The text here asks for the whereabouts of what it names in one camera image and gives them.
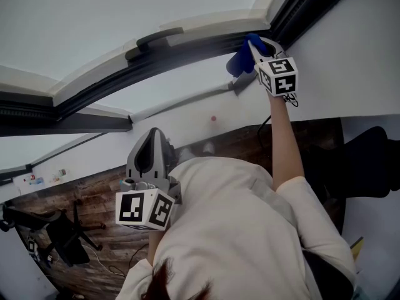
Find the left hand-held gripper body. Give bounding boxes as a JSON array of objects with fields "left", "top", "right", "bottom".
[{"left": 115, "top": 175, "right": 183, "bottom": 231}]

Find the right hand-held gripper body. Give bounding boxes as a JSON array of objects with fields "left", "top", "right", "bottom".
[{"left": 254, "top": 56, "right": 299, "bottom": 98}]

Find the blue cleaning cloth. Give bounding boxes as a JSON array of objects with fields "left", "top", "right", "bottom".
[{"left": 225, "top": 32, "right": 267, "bottom": 78}]

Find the person's right forearm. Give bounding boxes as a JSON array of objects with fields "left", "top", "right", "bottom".
[{"left": 267, "top": 94, "right": 306, "bottom": 192}]

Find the person's left forearm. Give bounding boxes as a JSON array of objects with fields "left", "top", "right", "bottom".
[{"left": 146, "top": 229, "right": 166, "bottom": 267}]

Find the black office chair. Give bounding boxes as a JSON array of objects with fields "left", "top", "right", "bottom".
[
  {"left": 0, "top": 198, "right": 107, "bottom": 268},
  {"left": 304, "top": 126, "right": 400, "bottom": 231}
]

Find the white patterned device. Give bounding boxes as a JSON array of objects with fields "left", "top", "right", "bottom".
[{"left": 26, "top": 236, "right": 41, "bottom": 262}]

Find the person's white sweatshirt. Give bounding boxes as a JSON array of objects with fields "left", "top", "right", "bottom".
[{"left": 115, "top": 156, "right": 357, "bottom": 300}]

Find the yellow cardboard box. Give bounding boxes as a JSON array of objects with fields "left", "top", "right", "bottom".
[{"left": 349, "top": 236, "right": 365, "bottom": 261}]

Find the black window handle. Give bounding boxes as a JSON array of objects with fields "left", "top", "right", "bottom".
[{"left": 124, "top": 26, "right": 185, "bottom": 63}]

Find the grey shoulder strap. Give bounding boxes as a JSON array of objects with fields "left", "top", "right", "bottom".
[{"left": 249, "top": 179, "right": 298, "bottom": 228}]

